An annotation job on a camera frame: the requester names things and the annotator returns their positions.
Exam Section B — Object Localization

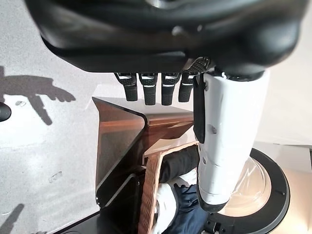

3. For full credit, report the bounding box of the white garment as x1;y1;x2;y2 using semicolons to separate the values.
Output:
153;168;200;234

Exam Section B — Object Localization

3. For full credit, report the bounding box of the round glass washer door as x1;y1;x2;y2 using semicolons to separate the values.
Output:
206;147;291;234

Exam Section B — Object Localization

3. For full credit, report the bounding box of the beige and white cabinet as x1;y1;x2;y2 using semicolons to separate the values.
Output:
280;143;312;234

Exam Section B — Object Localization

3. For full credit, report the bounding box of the navy blue garment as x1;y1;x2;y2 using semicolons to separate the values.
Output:
168;182;210;234

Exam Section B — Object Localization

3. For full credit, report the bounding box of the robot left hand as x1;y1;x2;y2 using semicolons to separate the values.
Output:
24;0;303;213

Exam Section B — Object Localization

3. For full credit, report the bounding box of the wicker laundry basket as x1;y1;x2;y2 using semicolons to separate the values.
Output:
137;141;199;234

